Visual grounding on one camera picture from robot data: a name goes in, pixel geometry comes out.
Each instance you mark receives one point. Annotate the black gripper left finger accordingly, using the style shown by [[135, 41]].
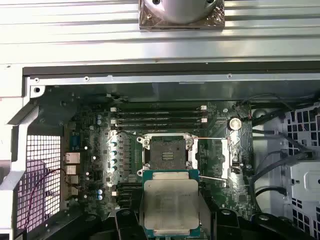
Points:
[[125, 226]]

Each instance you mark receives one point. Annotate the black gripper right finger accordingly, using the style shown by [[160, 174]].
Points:
[[230, 226]]

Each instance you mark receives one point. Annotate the CPU with silver top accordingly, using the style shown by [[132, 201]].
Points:
[[171, 202]]

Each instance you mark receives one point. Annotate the metal socket cover frame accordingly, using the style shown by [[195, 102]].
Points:
[[225, 157]]

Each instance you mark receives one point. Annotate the black RAM slot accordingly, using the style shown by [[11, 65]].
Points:
[[127, 192], [160, 117], [160, 113], [160, 122], [128, 186], [160, 126]]

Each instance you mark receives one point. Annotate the CPU socket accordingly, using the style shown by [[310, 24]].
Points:
[[160, 150]]

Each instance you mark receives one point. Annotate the green motherboard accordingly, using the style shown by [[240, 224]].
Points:
[[217, 195]]

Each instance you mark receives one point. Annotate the blue-top capacitor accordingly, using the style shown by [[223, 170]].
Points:
[[114, 161], [100, 197], [113, 144], [114, 153], [114, 169], [99, 122], [99, 116], [100, 192]]

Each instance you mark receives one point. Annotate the silver rear port block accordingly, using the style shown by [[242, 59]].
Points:
[[72, 158], [71, 169], [73, 190]]

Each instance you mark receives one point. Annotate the silver perforated drive cage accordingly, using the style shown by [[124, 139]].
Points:
[[307, 180]]

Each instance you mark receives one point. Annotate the blue rear port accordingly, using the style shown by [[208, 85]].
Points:
[[75, 143]]

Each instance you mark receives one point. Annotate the round coin battery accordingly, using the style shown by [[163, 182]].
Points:
[[234, 123]]

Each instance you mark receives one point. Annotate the black PC case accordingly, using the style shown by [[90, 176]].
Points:
[[175, 79]]

